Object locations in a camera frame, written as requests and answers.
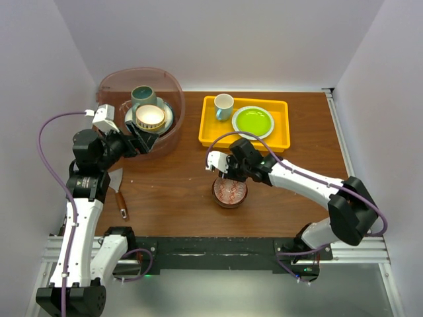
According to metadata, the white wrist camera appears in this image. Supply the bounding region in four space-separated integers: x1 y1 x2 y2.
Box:
206 151 229 174
85 104 120 134

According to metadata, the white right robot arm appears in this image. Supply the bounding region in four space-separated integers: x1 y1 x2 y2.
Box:
206 138 379 260

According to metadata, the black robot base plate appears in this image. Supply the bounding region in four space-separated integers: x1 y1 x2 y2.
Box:
129 237 333 281

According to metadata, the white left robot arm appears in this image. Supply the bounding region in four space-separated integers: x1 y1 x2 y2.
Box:
36 127 159 316

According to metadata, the teal glazed mug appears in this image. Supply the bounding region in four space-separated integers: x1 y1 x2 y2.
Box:
131 85 157 112

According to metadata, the mint green divided dish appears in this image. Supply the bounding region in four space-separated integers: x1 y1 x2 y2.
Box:
131 98 168 128

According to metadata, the red patterned ceramic bowl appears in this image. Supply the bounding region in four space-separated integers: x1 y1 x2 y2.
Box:
211 178 248 209

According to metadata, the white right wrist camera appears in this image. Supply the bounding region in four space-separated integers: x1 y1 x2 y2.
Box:
206 151 229 174

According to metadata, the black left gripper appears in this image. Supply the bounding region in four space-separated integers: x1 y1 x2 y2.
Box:
97 120 158 170

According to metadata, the light blue ceramic mug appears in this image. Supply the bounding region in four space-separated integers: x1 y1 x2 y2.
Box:
214 94 235 122

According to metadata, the wooden handled metal scraper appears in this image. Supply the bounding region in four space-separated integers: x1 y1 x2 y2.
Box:
108 168 129 221

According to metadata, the white scalloped plate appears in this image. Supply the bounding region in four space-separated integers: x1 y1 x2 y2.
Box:
231 106 274 139

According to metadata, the lime green small plate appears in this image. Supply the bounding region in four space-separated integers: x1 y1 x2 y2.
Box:
235 108 272 136

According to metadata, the transparent pink plastic bin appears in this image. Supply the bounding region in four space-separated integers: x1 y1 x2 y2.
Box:
96 67 186 161

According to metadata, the yellow plastic tray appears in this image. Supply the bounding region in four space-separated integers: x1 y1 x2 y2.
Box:
198 96 290 153

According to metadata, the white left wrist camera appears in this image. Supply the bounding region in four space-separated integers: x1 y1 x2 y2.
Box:
85 104 120 134

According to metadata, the yellow rimmed bowl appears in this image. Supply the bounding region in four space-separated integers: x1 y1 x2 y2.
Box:
139 126 164 134

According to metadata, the aluminium frame rail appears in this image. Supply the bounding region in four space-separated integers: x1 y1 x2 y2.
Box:
323 88 405 316

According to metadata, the beige black rimmed bowl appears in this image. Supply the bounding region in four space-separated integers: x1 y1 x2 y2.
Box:
212 186 248 209

